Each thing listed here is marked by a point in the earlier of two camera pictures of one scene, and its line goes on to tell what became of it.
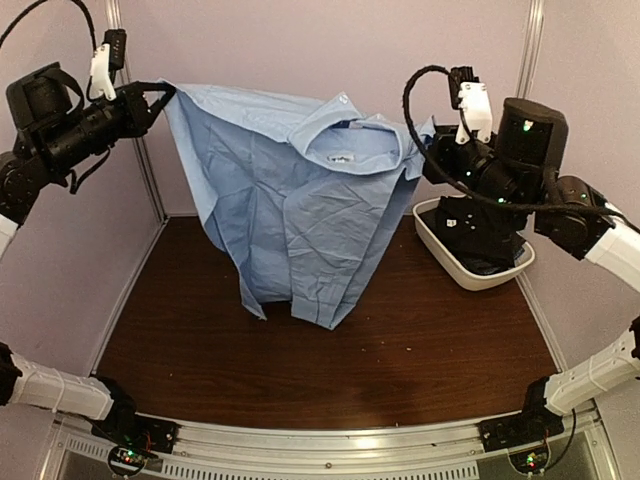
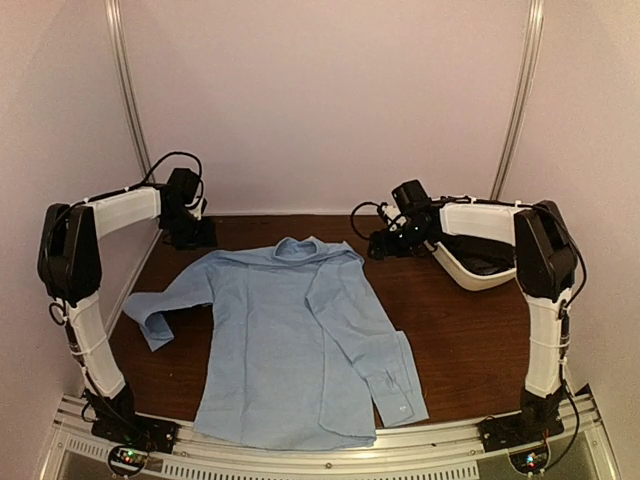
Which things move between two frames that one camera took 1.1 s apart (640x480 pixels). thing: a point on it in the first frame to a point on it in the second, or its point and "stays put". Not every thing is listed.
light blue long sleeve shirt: (302, 196) to (298, 355)
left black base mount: (126, 427) stays put
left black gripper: (138, 116) to (206, 237)
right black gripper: (439, 143) to (380, 239)
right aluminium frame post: (532, 49) stays put
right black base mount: (536, 421) stays put
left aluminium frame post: (113, 12) stays put
